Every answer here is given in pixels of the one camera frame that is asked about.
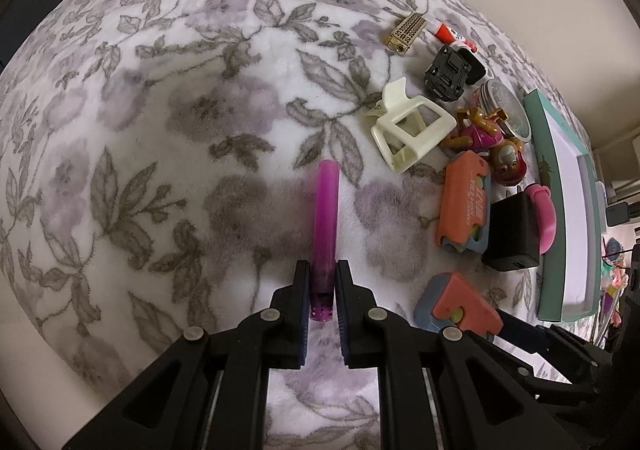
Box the black plugged charger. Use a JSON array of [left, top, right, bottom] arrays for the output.
[[605, 201, 630, 227]]

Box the cream hair claw clip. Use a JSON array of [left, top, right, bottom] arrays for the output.
[[366, 77, 457, 174]]

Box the pink brown puppy figure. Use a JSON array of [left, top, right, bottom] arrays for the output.
[[439, 106, 527, 187]]

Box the black toy car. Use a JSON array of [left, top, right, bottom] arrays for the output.
[[424, 42, 488, 102]]

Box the round tin of beads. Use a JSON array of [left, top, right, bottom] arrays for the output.
[[480, 78, 532, 144]]

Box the orange blue carrot knife toy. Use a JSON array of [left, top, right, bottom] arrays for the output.
[[436, 151, 491, 254]]

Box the teal white box tray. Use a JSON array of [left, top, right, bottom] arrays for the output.
[[523, 89, 602, 322]]

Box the purple translucent lighter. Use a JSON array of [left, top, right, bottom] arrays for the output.
[[310, 160, 341, 322]]

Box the red white glue tube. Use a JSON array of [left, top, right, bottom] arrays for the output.
[[425, 18, 477, 52]]

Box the black usb wall charger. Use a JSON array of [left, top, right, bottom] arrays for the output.
[[480, 192, 540, 272]]

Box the orange blue toy gun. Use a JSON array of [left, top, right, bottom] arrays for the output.
[[413, 272, 503, 336]]

